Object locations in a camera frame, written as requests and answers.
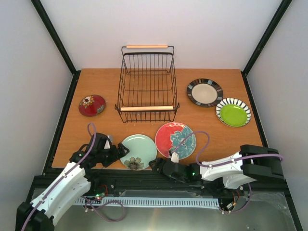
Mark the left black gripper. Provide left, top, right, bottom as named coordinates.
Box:
left=97, top=143, right=130, bottom=168

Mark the mint green flower plate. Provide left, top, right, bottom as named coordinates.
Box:
left=120, top=134, right=157, bottom=170

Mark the dark red flower plate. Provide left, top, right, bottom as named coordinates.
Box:
left=78, top=94, right=106, bottom=117

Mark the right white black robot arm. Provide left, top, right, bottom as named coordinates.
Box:
left=149, top=144, right=285, bottom=190

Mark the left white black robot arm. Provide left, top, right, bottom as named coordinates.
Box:
left=15, top=133, right=129, bottom=231

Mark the red and teal flower plate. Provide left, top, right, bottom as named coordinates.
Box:
left=155, top=122, right=196, bottom=160

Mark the black rimmed beige plate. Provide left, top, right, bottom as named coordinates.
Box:
left=186, top=78, right=223, bottom=107

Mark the green striped rim plate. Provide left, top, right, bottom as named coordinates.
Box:
left=216, top=98, right=252, bottom=128

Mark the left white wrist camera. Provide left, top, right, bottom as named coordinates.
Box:
left=104, top=135, right=113, bottom=149

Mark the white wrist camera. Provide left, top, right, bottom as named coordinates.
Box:
left=104, top=135, right=113, bottom=149
left=170, top=152, right=179, bottom=163

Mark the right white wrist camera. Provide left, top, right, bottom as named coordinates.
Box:
left=170, top=152, right=179, bottom=163

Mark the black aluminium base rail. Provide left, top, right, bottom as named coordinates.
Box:
left=27, top=169, right=289, bottom=201

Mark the light blue slotted cable duct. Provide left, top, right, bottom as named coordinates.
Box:
left=74, top=194, right=221, bottom=209

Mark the black wire dish rack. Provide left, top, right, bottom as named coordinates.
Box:
left=115, top=45, right=180, bottom=123

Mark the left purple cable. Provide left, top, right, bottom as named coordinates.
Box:
left=20, top=122, right=126, bottom=231

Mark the purple cable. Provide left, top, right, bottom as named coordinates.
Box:
left=172, top=130, right=285, bottom=215
left=20, top=122, right=126, bottom=231

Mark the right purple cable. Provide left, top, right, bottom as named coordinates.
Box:
left=172, top=130, right=285, bottom=215

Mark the left black frame post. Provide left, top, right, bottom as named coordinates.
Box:
left=31, top=0, right=77, bottom=75

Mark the black frame post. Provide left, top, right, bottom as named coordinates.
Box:
left=242, top=0, right=292, bottom=77
left=31, top=0, right=77, bottom=75

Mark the right black frame post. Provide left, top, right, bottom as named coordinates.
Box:
left=242, top=0, right=292, bottom=77

